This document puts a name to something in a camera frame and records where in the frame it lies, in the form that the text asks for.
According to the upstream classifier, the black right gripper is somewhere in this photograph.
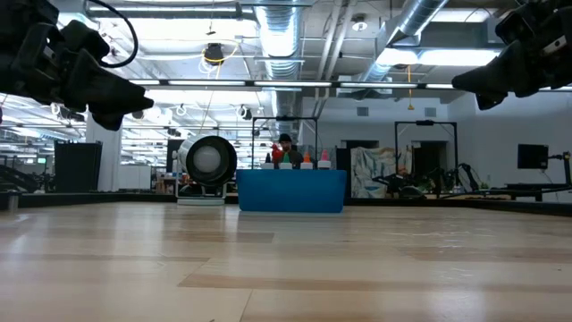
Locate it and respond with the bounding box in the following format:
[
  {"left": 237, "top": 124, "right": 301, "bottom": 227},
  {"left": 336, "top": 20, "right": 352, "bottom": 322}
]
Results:
[{"left": 450, "top": 0, "right": 572, "bottom": 112}]

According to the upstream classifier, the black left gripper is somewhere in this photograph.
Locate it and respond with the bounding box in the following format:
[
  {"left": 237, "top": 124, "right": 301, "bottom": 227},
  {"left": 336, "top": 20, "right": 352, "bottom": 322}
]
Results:
[{"left": 0, "top": 0, "right": 156, "bottom": 132}]

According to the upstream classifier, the black cabinet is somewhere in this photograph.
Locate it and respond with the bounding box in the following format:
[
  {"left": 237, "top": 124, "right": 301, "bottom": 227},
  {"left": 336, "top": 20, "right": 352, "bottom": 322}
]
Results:
[{"left": 54, "top": 140, "right": 104, "bottom": 194}]

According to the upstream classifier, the white cylindrical cup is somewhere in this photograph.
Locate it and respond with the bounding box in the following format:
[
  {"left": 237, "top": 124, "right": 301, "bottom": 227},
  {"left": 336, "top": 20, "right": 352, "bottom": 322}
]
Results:
[{"left": 172, "top": 133, "right": 239, "bottom": 207}]

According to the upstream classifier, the white crumpled cover cloth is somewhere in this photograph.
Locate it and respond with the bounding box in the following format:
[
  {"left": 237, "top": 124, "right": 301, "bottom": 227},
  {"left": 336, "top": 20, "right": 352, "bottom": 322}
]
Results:
[{"left": 349, "top": 146, "right": 415, "bottom": 199}]

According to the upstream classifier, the long ceiling light strip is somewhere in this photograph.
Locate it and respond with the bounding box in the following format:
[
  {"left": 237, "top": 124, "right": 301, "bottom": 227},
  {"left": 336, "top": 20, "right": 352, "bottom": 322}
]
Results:
[{"left": 127, "top": 78, "right": 475, "bottom": 89}]

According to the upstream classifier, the person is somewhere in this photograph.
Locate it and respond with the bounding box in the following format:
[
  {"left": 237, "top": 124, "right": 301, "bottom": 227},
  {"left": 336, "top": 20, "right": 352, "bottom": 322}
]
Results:
[{"left": 270, "top": 132, "right": 306, "bottom": 171}]

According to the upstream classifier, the blue plastic bin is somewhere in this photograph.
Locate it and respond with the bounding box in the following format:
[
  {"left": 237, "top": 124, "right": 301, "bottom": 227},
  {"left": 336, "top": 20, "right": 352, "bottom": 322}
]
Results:
[{"left": 235, "top": 168, "right": 349, "bottom": 214}]

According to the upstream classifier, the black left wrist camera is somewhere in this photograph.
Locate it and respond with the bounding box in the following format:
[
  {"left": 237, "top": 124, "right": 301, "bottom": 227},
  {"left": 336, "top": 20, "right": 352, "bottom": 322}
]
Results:
[{"left": 59, "top": 19, "right": 112, "bottom": 64}]

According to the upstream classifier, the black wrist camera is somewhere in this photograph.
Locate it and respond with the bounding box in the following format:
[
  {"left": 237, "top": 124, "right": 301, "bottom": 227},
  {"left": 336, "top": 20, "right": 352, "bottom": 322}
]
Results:
[
  {"left": 493, "top": 4, "right": 538, "bottom": 46},
  {"left": 59, "top": 19, "right": 112, "bottom": 64}
]

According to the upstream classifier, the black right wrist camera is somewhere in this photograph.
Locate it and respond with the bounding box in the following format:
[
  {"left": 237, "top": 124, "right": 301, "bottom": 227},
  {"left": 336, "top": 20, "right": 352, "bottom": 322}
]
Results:
[{"left": 493, "top": 4, "right": 538, "bottom": 46}]

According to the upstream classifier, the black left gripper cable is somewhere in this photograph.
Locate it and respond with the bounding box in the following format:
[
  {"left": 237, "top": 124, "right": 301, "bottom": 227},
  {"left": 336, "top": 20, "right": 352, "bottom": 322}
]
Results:
[{"left": 84, "top": 0, "right": 139, "bottom": 70}]

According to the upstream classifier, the black metal frame rig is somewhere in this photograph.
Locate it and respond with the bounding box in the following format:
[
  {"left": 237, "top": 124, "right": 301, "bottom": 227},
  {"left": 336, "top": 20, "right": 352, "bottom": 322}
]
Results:
[
  {"left": 251, "top": 115, "right": 319, "bottom": 171},
  {"left": 393, "top": 119, "right": 459, "bottom": 184}
]

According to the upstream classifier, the black wall monitor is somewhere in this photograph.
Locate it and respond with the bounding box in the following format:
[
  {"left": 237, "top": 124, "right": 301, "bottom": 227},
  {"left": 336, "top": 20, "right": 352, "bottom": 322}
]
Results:
[{"left": 517, "top": 143, "right": 551, "bottom": 170}]

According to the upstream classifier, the yellow hanging cord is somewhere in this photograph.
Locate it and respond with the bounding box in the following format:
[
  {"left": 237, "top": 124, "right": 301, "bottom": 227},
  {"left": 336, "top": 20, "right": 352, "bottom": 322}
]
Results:
[{"left": 407, "top": 64, "right": 416, "bottom": 112}]

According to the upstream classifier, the silver ventilation duct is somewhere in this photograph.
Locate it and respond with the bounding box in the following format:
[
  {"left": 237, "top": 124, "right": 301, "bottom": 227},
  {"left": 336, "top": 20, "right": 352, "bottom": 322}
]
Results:
[
  {"left": 357, "top": 0, "right": 450, "bottom": 86},
  {"left": 254, "top": 0, "right": 306, "bottom": 135}
]

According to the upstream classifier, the black aluminium table frame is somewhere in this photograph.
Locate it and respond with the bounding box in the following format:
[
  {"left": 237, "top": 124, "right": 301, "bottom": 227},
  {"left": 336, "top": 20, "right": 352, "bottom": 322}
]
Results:
[{"left": 0, "top": 191, "right": 572, "bottom": 218}]

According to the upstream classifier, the black ceiling cable reel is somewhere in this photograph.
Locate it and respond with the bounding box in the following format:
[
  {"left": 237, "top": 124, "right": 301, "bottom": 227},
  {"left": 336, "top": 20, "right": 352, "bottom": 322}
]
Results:
[{"left": 203, "top": 41, "right": 225, "bottom": 67}]

